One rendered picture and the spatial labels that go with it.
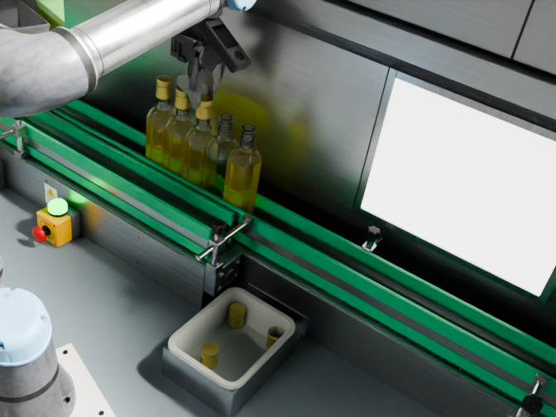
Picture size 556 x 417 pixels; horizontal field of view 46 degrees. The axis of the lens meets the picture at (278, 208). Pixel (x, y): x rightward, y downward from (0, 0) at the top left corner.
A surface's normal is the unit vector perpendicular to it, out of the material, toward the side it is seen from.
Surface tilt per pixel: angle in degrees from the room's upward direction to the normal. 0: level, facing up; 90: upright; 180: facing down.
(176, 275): 90
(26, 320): 6
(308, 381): 0
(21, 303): 7
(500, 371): 90
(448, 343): 90
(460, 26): 90
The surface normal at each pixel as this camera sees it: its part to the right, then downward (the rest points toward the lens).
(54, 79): 0.50, 0.35
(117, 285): 0.14, -0.79
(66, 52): 0.47, -0.26
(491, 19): -0.56, 0.43
